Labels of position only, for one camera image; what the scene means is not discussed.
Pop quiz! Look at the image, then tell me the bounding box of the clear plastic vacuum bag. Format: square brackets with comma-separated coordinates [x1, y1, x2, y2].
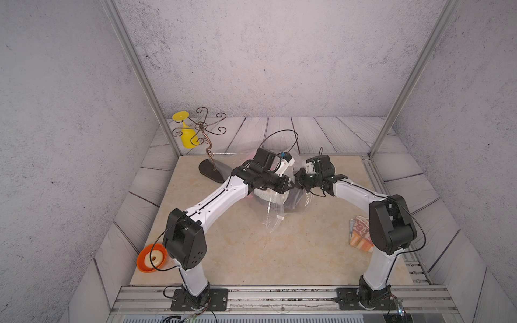
[245, 152, 313, 233]

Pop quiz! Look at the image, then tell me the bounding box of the red patterned cloth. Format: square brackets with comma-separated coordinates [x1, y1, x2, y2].
[350, 215, 374, 253]

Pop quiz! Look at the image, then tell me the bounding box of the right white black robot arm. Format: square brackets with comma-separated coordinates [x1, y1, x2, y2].
[294, 155, 417, 310]

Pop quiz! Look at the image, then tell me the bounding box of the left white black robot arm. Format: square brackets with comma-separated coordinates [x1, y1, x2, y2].
[163, 148, 295, 297]

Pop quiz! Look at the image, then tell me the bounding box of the yellow plastic goblet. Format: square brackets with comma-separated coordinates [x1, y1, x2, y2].
[172, 111, 201, 149]

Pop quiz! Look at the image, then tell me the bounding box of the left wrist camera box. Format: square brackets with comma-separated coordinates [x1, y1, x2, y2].
[275, 152, 295, 176]

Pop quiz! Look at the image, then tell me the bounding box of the brown wire jewellery stand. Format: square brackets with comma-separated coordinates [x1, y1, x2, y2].
[186, 107, 227, 184]

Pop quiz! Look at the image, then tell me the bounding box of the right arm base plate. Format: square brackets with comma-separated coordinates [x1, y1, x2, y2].
[334, 287, 397, 311]

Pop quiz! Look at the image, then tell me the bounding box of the orange bowl with white ring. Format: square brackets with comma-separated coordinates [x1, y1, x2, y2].
[136, 243, 167, 273]

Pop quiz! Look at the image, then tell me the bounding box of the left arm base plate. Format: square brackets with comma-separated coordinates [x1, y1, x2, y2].
[170, 287, 229, 312]

